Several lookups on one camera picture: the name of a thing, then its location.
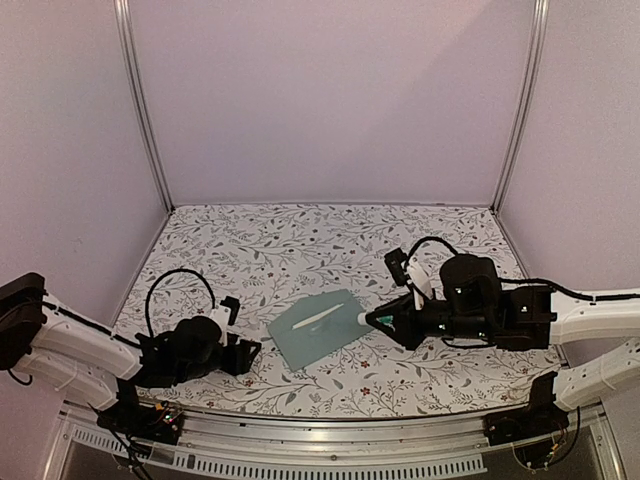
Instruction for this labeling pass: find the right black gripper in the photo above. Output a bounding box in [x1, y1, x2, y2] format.
[366, 292, 493, 352]

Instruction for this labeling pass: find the beige letter paper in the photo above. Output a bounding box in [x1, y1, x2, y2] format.
[291, 303, 344, 330]

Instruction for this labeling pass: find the teal blue envelope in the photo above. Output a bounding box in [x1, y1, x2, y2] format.
[267, 289, 372, 372]

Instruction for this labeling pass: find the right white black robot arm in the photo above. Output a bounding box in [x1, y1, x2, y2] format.
[358, 251, 639, 436]

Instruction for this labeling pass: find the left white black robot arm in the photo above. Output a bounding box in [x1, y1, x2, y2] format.
[1, 272, 261, 434]

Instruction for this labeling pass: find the floral patterned table mat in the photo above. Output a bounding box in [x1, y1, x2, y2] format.
[115, 204, 560, 416]

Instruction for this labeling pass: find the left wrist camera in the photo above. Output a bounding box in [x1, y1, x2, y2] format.
[211, 296, 240, 347]

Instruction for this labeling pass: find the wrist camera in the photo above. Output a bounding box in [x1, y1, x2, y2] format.
[384, 248, 409, 287]
[211, 296, 240, 347]

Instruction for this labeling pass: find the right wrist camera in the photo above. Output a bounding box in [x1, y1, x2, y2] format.
[384, 248, 409, 287]

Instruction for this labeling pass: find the left black camera cable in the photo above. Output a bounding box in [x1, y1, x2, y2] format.
[144, 268, 219, 341]

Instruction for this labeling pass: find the front aluminium rail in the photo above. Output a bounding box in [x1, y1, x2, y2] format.
[43, 399, 638, 479]

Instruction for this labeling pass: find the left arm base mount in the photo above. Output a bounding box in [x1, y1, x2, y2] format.
[97, 401, 184, 445]

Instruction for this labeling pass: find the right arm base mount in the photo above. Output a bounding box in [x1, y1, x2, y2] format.
[482, 404, 569, 446]

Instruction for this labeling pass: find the right aluminium frame post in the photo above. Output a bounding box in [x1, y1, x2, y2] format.
[490, 0, 550, 216]

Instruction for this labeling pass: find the aluminium frame post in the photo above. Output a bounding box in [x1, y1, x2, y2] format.
[490, 0, 550, 216]
[113, 0, 175, 215]

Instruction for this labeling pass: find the left aluminium frame post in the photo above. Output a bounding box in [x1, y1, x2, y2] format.
[113, 0, 175, 215]

